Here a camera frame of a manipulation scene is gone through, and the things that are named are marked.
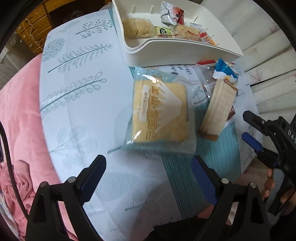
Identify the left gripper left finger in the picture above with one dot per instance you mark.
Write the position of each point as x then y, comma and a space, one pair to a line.
45, 220

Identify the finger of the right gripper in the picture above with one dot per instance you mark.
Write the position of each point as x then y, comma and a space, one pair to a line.
252, 142
256, 121

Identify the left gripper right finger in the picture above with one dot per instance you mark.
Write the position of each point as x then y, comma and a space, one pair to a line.
238, 213

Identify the beige wafer cracker pack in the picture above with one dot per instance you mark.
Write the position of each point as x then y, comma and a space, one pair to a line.
217, 113

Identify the blue white snack packet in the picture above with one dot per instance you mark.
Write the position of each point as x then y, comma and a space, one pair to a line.
223, 71

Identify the clear packet red label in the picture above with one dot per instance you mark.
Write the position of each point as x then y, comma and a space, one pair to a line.
204, 71

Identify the large bread packet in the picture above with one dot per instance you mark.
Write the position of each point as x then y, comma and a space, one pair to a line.
163, 117

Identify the small red candy packet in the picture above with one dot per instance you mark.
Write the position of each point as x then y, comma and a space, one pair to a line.
205, 38

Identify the green small snack packet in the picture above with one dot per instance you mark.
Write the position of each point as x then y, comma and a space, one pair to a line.
163, 32

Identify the red apple snack packet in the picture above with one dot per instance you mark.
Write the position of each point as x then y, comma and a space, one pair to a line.
171, 15

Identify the yellow rice crisp block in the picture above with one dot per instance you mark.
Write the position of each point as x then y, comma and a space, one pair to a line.
138, 28

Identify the maroon snowflake packet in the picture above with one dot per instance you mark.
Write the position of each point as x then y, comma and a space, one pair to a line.
229, 119

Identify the small yellow crisp packet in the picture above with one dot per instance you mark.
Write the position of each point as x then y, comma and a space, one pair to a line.
186, 32

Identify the person right hand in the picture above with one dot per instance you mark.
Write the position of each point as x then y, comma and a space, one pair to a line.
287, 200

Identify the cream floral curtain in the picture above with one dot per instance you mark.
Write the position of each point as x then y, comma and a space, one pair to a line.
268, 57

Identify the pink bed quilt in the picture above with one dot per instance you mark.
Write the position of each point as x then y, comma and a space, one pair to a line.
20, 116

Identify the white plastic storage bin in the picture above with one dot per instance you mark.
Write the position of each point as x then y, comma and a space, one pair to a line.
168, 51

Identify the patterned tablecloth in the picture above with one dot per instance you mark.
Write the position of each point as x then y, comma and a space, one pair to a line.
85, 106

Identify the wooden desk with drawers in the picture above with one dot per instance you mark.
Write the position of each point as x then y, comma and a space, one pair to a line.
50, 14

